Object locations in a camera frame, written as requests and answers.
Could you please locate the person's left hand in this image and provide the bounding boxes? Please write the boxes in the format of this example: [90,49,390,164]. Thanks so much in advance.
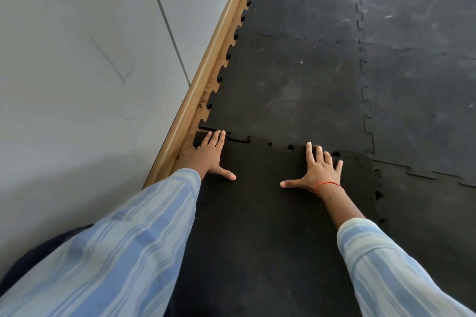
[184,130,238,182]

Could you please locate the person's right hand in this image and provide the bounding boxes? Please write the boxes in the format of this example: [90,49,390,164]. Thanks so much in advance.
[279,142,344,195]

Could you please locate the black foam mat tile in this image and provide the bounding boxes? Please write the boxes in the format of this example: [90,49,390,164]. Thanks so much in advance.
[165,130,387,317]

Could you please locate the assembled black floor mat tiles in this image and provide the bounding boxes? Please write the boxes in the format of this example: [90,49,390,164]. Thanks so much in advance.
[199,0,476,312]

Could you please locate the person's left forearm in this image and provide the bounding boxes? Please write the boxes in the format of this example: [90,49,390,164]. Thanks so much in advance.
[0,167,202,317]

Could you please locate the person's right forearm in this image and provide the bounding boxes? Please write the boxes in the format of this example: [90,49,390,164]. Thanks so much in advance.
[319,183,476,317]

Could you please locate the person's dark trouser leg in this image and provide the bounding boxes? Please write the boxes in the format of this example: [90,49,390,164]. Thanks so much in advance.
[0,223,94,296]

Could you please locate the wooden baseboard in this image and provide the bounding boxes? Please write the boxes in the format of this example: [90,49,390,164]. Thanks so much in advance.
[142,0,262,190]

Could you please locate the red thread bracelet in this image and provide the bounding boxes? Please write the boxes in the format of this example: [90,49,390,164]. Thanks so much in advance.
[315,180,342,199]

